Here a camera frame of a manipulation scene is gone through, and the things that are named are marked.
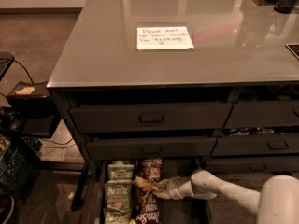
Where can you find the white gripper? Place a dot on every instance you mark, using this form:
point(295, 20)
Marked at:
point(174, 187)

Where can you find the brown chip bag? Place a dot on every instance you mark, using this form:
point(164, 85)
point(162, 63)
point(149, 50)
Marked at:
point(148, 187)

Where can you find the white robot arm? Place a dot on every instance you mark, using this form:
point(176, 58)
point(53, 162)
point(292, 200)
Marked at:
point(276, 203)

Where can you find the dark brown Sensible snack bag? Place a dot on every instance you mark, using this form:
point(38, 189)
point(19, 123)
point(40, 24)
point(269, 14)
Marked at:
point(147, 211)

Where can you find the open bottom left drawer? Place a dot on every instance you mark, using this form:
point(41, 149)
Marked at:
point(186, 211)

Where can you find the green Kettle bag middle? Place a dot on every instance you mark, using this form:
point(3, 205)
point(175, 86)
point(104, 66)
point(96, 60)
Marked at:
point(118, 194)

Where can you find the green kettle bag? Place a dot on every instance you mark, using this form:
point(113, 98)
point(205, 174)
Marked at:
point(118, 194)
point(116, 216)
point(120, 171)

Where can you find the green Kettle bag top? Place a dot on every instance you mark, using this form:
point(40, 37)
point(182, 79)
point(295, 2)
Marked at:
point(120, 171)

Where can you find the green Kettle bag bottom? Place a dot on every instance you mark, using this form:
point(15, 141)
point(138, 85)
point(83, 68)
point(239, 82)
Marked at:
point(116, 216)

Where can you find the middle left drawer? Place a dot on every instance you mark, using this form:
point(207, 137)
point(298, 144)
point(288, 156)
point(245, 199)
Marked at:
point(118, 149)

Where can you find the top left drawer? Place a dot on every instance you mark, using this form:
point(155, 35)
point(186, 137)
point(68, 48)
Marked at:
point(149, 117)

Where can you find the bottom right drawer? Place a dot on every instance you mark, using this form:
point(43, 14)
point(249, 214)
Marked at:
point(260, 164)

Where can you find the snack bags in right drawer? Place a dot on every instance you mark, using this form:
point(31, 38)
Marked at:
point(262, 130)

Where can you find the top right drawer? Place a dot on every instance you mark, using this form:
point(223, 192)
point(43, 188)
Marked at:
point(264, 114)

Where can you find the middle right drawer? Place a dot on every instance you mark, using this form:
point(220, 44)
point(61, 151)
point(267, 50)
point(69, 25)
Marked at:
point(266, 144)

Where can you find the dark cabinet with glass top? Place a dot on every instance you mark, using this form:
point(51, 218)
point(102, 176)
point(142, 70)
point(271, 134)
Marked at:
point(241, 54)

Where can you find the white handwritten paper note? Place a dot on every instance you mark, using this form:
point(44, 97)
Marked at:
point(154, 38)

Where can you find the black box with label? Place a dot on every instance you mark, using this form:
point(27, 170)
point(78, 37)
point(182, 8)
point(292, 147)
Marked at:
point(40, 116)

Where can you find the black chair edge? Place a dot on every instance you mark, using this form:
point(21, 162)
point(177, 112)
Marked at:
point(6, 60)

